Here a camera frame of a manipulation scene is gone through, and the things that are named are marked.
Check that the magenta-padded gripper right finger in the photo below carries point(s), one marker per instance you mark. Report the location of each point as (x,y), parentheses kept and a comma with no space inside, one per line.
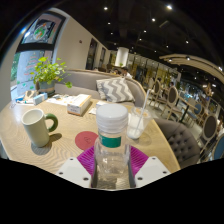
(150,171)

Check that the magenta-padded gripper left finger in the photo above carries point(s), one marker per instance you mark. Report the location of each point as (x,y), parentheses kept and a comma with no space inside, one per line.
(76,171)

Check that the clear plastic water bottle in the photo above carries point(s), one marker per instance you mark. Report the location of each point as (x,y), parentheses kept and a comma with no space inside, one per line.
(111,156)

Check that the flat round red coaster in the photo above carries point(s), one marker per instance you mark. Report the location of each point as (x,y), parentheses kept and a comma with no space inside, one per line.
(85,140)

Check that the dark grey tufted armchair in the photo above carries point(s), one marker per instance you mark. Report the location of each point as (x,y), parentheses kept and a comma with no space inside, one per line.
(180,141)

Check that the clear plastic cup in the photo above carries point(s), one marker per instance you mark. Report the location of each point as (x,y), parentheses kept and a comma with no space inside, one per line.
(135,128)

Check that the white cardboard tissue box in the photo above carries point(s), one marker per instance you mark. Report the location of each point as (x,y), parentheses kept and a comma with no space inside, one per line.
(78,105)

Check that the white drinking straw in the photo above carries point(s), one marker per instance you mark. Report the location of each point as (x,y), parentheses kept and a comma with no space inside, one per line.
(145,100)

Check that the printed leaflet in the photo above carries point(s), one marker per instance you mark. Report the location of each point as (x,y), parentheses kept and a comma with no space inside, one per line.
(61,100)

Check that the group of dining chairs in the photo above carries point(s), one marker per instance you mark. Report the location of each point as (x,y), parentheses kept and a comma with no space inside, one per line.
(173,96)

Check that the small light blue box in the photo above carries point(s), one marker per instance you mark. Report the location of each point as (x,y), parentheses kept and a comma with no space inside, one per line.
(40,99)

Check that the grey chevron pillow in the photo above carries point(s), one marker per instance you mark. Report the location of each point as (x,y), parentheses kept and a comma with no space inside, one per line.
(115,90)

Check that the grey curved sofa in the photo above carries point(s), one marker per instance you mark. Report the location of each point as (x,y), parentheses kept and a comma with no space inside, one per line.
(83,81)

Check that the person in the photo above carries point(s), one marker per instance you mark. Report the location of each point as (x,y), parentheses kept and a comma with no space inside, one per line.
(126,73)

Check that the potted green plant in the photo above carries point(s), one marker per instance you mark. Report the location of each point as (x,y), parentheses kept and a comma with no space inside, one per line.
(48,73)

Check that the group of ceiling lights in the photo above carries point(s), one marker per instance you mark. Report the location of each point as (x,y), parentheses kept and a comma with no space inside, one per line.
(169,6)

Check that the framed wall poster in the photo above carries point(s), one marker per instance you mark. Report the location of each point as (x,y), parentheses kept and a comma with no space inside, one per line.
(43,30)

